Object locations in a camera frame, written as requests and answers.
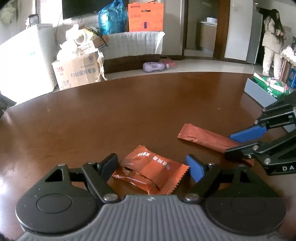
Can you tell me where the green snack bag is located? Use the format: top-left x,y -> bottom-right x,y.
253,72 -> 291,101

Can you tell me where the beige curtain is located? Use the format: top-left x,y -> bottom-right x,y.
0,6 -> 15,24

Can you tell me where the orange gift box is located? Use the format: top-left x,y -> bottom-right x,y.
128,1 -> 165,32

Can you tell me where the orange square snack packet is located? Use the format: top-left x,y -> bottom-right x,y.
111,145 -> 190,195

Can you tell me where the small cardboard box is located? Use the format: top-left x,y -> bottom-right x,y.
77,34 -> 110,55

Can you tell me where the grey box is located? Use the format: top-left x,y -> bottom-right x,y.
244,77 -> 278,108

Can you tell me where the black television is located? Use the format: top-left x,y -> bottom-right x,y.
62,0 -> 102,20

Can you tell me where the blue plastic bag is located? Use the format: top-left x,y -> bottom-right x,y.
98,0 -> 128,35

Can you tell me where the long red snack bar packet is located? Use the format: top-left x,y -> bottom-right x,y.
177,123 -> 255,166

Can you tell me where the kitchen counter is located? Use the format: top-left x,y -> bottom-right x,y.
195,21 -> 218,52

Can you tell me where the pink packet on floor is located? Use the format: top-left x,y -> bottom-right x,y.
159,57 -> 178,68

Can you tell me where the blue stool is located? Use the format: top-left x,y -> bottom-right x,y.
288,68 -> 296,89

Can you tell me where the grey refrigerator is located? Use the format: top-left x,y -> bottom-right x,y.
246,7 -> 264,65

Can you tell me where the purple bottle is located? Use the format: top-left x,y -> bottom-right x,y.
142,61 -> 171,73

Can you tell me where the large cardboard box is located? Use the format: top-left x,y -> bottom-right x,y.
51,50 -> 107,91

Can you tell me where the table with lace cloth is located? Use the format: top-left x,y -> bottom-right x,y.
280,45 -> 296,82

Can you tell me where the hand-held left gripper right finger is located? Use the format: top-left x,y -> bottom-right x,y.
183,154 -> 258,204

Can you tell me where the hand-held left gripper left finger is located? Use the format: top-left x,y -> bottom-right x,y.
43,153 -> 121,204

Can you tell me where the roll of tape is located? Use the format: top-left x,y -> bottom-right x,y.
73,29 -> 96,46

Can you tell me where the white plastic bag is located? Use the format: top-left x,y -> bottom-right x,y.
58,24 -> 80,61

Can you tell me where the white chest freezer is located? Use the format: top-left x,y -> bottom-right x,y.
0,23 -> 59,104

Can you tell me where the cabinet with white cloth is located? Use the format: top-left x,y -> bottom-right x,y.
102,31 -> 166,75

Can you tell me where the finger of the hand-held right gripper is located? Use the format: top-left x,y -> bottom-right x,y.
224,132 -> 296,166
229,92 -> 296,143

